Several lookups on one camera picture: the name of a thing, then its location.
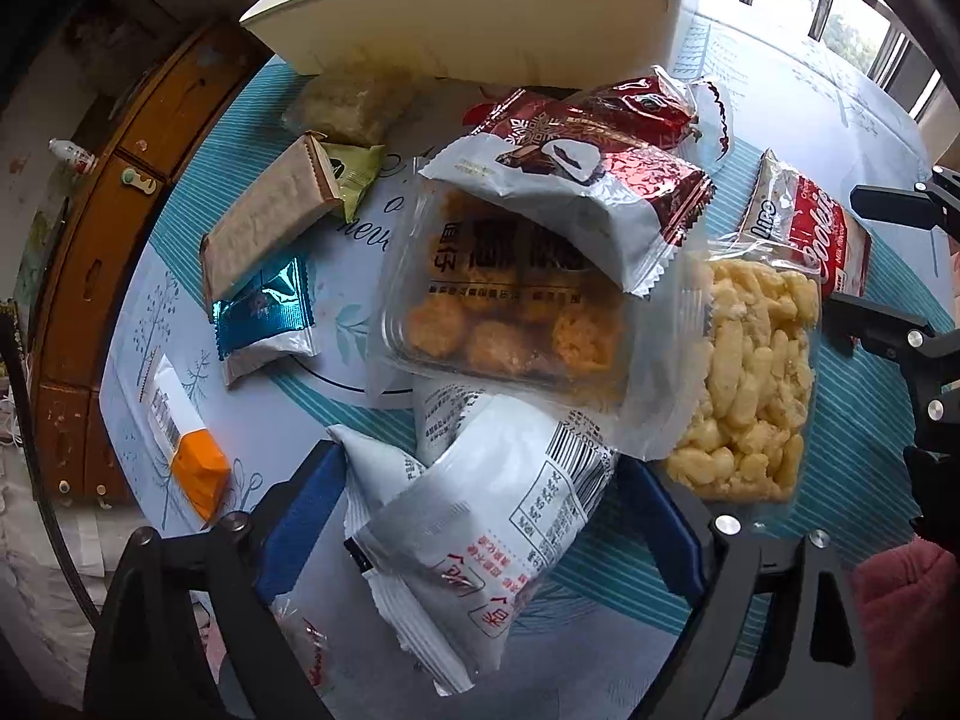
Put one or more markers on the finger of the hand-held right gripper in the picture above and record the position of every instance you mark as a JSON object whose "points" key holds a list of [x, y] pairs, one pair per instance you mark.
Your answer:
{"points": [[900, 204], [892, 337]]}

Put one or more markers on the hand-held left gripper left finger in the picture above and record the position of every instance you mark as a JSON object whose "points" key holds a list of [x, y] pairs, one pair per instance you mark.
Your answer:
{"points": [[300, 517]]}

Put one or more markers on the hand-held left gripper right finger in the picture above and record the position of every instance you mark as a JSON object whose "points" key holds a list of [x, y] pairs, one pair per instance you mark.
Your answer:
{"points": [[667, 532]]}

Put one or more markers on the clear red walnut snack packet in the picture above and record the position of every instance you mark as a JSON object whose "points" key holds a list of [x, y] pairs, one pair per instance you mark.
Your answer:
{"points": [[304, 645]]}

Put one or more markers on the white grey snack packet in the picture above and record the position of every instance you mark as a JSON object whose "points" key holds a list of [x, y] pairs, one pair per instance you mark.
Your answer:
{"points": [[367, 472], [480, 525]]}

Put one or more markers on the blue foil snack packet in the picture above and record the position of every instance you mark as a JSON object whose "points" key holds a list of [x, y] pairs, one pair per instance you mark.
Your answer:
{"points": [[262, 307]]}

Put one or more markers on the brown wafer packet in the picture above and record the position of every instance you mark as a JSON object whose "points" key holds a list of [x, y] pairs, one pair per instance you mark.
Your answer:
{"points": [[262, 217]]}

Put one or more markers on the green snack packet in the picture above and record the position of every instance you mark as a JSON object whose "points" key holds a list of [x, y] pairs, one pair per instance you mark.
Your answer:
{"points": [[360, 176]]}

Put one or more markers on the white plastic bin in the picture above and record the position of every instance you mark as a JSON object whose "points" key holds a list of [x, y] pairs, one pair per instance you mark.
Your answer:
{"points": [[465, 22]]}

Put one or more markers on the clear tray packet orange snacks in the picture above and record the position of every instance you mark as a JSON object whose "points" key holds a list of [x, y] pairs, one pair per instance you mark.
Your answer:
{"points": [[510, 330]]}

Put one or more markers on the red cookie packet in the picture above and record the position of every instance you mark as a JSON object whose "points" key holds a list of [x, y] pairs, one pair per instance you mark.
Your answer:
{"points": [[814, 229]]}

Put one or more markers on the orange and white packet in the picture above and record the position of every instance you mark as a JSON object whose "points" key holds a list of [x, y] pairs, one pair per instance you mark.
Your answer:
{"points": [[199, 472]]}

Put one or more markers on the pink fleece garment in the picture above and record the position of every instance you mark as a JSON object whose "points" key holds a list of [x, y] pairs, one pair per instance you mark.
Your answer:
{"points": [[907, 600]]}

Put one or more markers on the yellow puffed snack packet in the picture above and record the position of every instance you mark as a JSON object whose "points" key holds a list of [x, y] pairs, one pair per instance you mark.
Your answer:
{"points": [[750, 390]]}

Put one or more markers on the window with metal bars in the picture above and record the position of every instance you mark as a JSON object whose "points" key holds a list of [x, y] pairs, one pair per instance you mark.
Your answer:
{"points": [[847, 7]]}

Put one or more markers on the white cloth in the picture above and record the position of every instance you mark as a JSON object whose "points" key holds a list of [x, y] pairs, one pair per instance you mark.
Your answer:
{"points": [[45, 577]]}

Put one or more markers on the dark red snack packet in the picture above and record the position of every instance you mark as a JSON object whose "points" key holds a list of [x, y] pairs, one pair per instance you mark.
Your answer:
{"points": [[645, 109]]}

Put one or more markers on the dark red white foil packet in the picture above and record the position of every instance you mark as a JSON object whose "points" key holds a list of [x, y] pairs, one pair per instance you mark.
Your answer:
{"points": [[600, 225]]}

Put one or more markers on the wooden cabinet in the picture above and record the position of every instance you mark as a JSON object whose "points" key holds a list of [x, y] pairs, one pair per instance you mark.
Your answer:
{"points": [[97, 240]]}

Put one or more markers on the green white cabinet lock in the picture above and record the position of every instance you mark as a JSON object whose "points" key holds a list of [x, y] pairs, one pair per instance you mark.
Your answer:
{"points": [[139, 178]]}

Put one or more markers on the pale rice cracker packet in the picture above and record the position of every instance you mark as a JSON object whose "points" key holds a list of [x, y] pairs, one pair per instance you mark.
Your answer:
{"points": [[345, 105]]}

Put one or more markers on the small white bottle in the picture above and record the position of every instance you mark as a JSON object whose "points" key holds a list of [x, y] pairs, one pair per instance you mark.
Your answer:
{"points": [[71, 155]]}

